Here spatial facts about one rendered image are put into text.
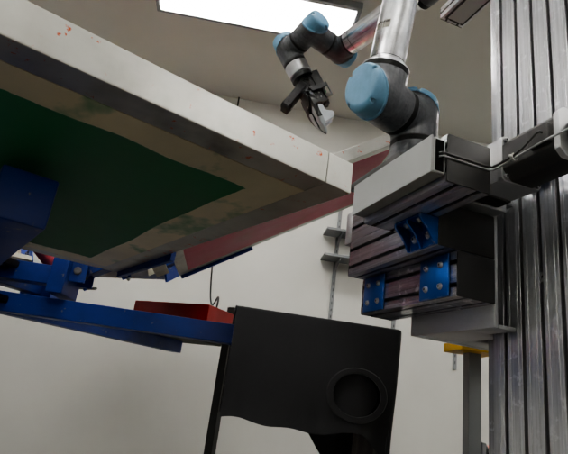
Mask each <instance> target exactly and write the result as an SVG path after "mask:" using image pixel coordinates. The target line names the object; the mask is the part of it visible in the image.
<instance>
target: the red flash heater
mask: <svg viewBox="0 0 568 454"><path fill-rule="evenodd" d="M133 309H134V310H137V311H144V312H149V313H161V314H167V315H174V316H180V317H187V318H192V319H198V320H205V321H211V322H223V323H230V324H232V323H233V318H234V315H233V314H232V313H228V312H226V311H224V310H222V309H219V308H217V307H214V306H212V305H210V304H186V303H171V302H154V301H139V300H136V301H135V304H134V308H133Z"/></svg>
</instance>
